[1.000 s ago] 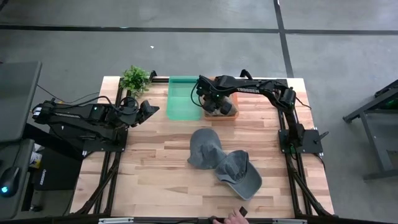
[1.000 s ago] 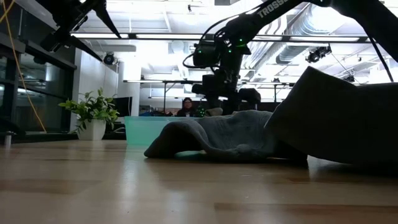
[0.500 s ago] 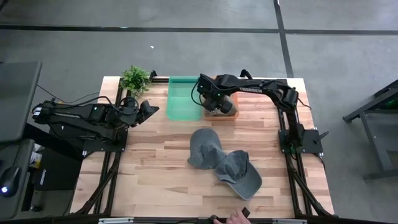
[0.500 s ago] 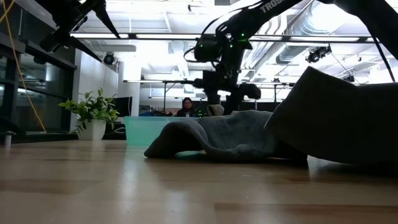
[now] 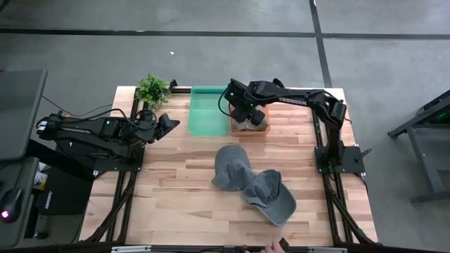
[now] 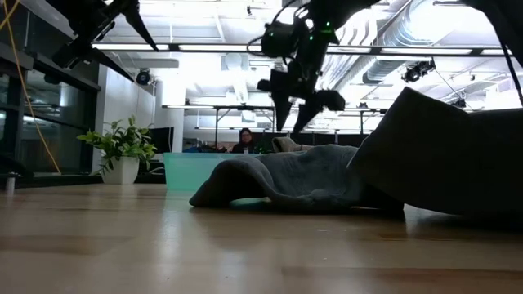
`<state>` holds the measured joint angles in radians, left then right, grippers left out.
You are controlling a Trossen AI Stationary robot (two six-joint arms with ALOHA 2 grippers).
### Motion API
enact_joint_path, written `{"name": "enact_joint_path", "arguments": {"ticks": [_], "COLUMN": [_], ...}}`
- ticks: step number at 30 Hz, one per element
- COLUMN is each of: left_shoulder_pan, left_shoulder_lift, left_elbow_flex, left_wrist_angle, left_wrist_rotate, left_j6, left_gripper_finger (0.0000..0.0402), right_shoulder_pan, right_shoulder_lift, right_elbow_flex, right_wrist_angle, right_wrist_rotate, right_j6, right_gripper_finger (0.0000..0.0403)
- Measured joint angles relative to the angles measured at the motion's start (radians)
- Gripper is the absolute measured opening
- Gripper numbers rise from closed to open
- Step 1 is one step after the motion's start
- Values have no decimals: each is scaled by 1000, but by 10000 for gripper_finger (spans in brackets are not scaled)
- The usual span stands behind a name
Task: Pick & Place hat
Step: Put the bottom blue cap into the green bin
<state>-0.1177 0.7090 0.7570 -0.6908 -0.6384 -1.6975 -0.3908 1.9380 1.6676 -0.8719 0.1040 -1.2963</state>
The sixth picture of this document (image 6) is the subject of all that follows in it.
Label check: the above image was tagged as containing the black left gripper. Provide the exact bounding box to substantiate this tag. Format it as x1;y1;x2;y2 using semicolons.
51;0;160;83

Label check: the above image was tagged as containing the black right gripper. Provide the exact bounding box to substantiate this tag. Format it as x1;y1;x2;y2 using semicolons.
256;65;347;134

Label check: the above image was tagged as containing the tan fabric cap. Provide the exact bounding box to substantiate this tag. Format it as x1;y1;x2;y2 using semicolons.
272;136;314;154

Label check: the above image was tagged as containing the grey denim cap with brim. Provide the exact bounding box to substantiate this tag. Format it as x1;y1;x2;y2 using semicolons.
346;86;523;220

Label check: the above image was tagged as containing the person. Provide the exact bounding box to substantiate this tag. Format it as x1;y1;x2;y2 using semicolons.
231;127;260;154

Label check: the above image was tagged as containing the black screen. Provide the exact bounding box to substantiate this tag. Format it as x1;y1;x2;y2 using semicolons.
147;127;175;155

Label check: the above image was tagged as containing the translucent green plastic tray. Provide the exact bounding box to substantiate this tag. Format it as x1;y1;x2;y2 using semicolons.
163;152;262;192

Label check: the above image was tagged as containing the small green potted plant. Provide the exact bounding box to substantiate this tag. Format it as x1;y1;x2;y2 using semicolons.
76;115;159;185

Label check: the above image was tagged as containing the large black ceiling fixture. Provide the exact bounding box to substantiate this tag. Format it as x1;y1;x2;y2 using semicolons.
400;59;437;84

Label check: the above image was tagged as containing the silver metal standoff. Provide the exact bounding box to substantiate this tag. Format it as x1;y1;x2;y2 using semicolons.
4;171;18;196

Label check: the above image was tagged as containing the black beam with light strips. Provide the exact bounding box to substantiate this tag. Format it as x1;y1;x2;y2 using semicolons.
92;42;523;57

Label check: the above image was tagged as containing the round black ceiling camera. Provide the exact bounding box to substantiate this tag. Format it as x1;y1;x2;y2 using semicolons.
135;68;152;87

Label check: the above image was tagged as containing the hanging yellow cable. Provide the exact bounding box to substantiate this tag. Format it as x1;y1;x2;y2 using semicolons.
0;0;62;176

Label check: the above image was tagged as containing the black aluminium rig frame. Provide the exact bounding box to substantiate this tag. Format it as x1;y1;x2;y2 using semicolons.
0;173;167;189

